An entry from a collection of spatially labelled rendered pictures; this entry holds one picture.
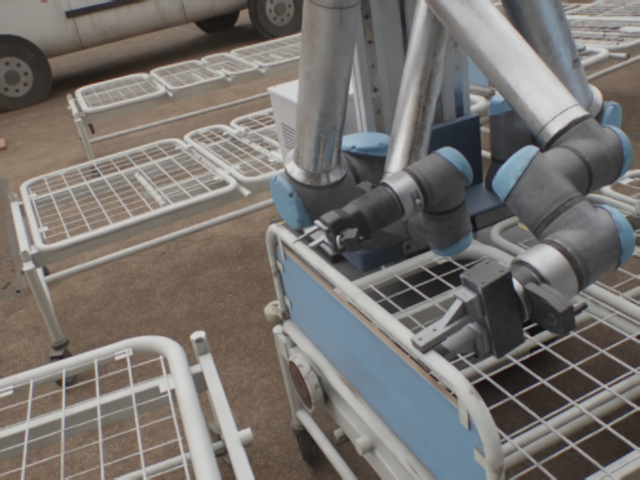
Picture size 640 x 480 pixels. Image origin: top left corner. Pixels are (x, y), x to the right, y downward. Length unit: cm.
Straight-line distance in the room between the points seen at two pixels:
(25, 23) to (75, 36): 54
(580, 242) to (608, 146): 21
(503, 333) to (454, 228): 43
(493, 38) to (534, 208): 33
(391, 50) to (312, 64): 55
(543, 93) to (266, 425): 129
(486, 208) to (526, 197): 86
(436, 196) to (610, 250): 39
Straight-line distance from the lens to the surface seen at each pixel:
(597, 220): 100
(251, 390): 215
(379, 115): 183
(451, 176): 127
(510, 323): 94
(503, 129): 188
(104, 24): 803
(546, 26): 154
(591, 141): 111
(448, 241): 134
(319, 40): 131
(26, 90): 783
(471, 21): 120
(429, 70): 142
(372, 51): 179
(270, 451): 193
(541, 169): 102
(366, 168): 162
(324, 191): 152
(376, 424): 117
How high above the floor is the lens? 131
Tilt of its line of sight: 27 degrees down
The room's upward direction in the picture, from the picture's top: 11 degrees counter-clockwise
